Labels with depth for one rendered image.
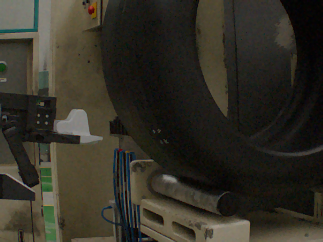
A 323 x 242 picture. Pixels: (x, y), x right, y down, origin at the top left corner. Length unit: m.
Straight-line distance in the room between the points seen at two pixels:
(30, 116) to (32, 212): 0.71
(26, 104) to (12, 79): 0.68
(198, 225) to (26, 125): 0.35
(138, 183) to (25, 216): 0.45
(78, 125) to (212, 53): 0.49
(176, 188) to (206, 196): 0.14
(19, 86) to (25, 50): 0.10
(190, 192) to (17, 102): 0.38
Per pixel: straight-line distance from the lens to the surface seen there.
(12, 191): 0.39
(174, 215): 1.30
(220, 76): 1.56
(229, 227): 1.19
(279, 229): 1.40
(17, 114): 1.15
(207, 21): 1.56
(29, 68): 1.84
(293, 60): 1.81
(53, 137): 1.13
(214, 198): 1.19
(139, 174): 1.47
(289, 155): 1.21
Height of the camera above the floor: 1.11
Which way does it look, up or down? 3 degrees down
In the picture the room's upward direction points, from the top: 1 degrees counter-clockwise
